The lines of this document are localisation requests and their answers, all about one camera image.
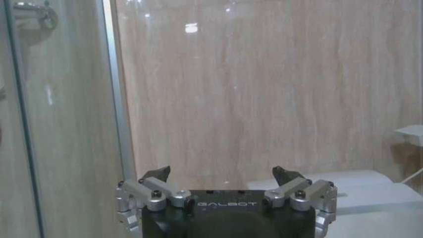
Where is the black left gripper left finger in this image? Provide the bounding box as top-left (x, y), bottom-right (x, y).
top-left (114, 165), bottom-right (195, 232)

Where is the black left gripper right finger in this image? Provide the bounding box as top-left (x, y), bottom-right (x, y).
top-left (263, 166), bottom-right (339, 235)

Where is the glass shower partition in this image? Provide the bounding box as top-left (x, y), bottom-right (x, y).
top-left (0, 0), bottom-right (137, 238)

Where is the white cable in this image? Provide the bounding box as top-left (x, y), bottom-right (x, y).
top-left (400, 163), bottom-right (423, 184)

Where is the white wall shelf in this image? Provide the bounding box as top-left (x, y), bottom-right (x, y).
top-left (393, 124), bottom-right (423, 145)

